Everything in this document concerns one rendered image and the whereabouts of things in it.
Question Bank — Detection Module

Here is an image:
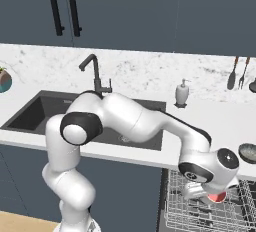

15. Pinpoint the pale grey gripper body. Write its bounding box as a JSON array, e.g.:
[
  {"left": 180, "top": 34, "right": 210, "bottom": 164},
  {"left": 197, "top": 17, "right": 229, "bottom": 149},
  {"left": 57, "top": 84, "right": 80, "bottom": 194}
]
[{"left": 181, "top": 180, "right": 214, "bottom": 206}]

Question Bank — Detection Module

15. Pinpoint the red cup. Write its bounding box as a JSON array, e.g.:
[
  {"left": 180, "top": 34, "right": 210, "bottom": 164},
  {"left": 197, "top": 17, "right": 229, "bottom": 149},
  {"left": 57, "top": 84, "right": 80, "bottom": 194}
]
[{"left": 207, "top": 191, "right": 228, "bottom": 205}]

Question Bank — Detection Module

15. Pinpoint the dark speckled bowl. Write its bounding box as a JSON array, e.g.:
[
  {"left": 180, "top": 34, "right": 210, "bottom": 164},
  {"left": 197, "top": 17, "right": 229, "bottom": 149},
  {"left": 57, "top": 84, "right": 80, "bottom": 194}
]
[{"left": 237, "top": 142, "right": 256, "bottom": 165}]

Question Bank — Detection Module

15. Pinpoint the dark blue cupboard door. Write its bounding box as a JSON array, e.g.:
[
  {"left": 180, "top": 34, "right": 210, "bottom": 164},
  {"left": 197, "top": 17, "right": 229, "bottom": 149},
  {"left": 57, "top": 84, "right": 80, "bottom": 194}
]
[
  {"left": 173, "top": 0, "right": 256, "bottom": 58},
  {"left": 0, "top": 0, "right": 74, "bottom": 48},
  {"left": 63, "top": 0, "right": 183, "bottom": 54}
]

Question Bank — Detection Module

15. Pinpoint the dark blue base cupboard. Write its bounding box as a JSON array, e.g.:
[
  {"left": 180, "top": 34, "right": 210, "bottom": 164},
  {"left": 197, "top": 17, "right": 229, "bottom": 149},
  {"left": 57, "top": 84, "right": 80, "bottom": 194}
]
[{"left": 0, "top": 143, "right": 163, "bottom": 224}]

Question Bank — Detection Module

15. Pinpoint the white soap dispenser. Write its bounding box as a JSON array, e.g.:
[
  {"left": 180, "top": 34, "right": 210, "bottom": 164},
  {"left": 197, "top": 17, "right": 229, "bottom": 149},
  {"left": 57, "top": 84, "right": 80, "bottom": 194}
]
[{"left": 174, "top": 78, "right": 192, "bottom": 109}]

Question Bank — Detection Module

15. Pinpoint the dark hanging spoon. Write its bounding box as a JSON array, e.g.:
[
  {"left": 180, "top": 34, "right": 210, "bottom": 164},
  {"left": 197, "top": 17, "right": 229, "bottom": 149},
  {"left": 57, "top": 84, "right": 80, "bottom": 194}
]
[{"left": 226, "top": 56, "right": 240, "bottom": 91}]

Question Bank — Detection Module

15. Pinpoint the dark hanging utensil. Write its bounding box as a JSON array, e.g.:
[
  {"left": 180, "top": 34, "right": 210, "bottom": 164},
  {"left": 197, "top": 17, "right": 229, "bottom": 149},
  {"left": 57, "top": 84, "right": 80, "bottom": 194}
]
[{"left": 248, "top": 77, "right": 256, "bottom": 94}]

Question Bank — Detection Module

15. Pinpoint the dark hanging fork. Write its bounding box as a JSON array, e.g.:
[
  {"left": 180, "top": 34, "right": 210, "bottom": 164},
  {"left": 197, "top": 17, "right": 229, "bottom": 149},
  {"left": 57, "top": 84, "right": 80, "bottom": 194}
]
[{"left": 238, "top": 56, "right": 251, "bottom": 91}]

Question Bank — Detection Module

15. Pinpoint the black tap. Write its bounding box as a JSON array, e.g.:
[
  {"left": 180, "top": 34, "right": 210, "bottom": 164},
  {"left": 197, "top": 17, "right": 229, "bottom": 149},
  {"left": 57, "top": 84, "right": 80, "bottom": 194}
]
[{"left": 78, "top": 53, "right": 113, "bottom": 98}]

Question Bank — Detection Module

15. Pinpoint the dark grey sink basin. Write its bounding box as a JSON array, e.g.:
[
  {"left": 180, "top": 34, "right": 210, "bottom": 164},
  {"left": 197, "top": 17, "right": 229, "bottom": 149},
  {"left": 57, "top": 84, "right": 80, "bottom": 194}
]
[{"left": 0, "top": 89, "right": 167, "bottom": 152}]

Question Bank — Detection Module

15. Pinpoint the teal and brown plant pot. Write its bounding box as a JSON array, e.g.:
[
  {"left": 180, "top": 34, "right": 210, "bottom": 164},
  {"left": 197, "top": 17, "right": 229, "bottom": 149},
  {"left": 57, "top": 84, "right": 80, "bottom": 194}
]
[{"left": 0, "top": 66, "right": 14, "bottom": 94}]

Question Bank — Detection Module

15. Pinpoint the white wire dishwasher rack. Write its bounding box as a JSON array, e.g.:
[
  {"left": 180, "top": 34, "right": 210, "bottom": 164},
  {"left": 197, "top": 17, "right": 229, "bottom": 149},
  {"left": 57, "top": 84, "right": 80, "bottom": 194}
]
[{"left": 164, "top": 169, "right": 256, "bottom": 232}]

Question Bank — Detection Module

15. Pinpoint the black cupboard handle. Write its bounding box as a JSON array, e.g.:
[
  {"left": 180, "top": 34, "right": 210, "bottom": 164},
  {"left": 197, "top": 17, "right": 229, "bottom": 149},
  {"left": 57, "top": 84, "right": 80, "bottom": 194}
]
[
  {"left": 46, "top": 0, "right": 66, "bottom": 37},
  {"left": 65, "top": 0, "right": 83, "bottom": 38}
]

